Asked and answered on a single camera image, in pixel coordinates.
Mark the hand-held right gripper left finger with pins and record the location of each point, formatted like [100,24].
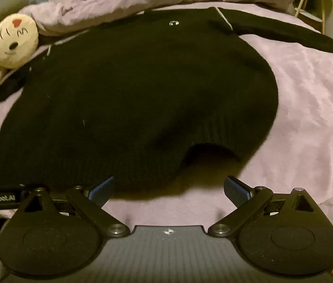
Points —
[102,191]

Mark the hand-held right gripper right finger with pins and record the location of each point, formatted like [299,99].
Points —
[237,194]

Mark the black knit sweater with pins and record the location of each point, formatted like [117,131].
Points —
[137,94]

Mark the bed with purple sheet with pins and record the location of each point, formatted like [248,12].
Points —
[316,109]

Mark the cream cat face plush pillow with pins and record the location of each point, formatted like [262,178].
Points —
[14,41]

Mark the small round side table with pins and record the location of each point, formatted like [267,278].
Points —
[311,3]

